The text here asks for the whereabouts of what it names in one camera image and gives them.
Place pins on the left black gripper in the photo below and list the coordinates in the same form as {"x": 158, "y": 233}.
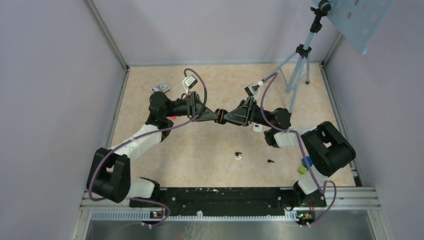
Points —
{"x": 197, "y": 111}

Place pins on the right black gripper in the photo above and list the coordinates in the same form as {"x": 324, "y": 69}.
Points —
{"x": 243, "y": 114}

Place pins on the black round charging case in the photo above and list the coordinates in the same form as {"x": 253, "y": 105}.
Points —
{"x": 221, "y": 116}

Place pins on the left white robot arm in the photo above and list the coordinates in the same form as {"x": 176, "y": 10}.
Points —
{"x": 110, "y": 174}

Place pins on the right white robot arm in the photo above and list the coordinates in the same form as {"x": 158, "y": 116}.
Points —
{"x": 324, "y": 149}

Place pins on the white charging case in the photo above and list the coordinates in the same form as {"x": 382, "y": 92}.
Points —
{"x": 257, "y": 128}

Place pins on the black and white earbud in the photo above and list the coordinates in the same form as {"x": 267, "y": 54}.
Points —
{"x": 238, "y": 155}

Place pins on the grey card box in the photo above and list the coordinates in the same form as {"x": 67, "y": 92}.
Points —
{"x": 161, "y": 87}

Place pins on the grey tripod stand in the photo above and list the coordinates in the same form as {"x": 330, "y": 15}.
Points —
{"x": 302, "y": 66}

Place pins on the blue block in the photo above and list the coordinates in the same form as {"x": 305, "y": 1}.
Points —
{"x": 306, "y": 160}

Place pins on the green cube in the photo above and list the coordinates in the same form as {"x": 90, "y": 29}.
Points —
{"x": 302, "y": 170}

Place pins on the perforated blue metal plate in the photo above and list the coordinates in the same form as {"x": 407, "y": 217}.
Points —
{"x": 356, "y": 20}

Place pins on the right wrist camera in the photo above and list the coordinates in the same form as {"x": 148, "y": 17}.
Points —
{"x": 253, "y": 89}

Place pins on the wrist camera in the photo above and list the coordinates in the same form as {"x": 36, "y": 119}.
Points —
{"x": 253, "y": 89}
{"x": 189, "y": 82}

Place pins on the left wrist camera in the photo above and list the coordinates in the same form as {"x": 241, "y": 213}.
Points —
{"x": 189, "y": 82}

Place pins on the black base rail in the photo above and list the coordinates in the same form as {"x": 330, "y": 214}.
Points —
{"x": 232, "y": 201}

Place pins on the white comb cable duct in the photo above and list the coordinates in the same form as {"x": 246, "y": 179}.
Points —
{"x": 147, "y": 216}

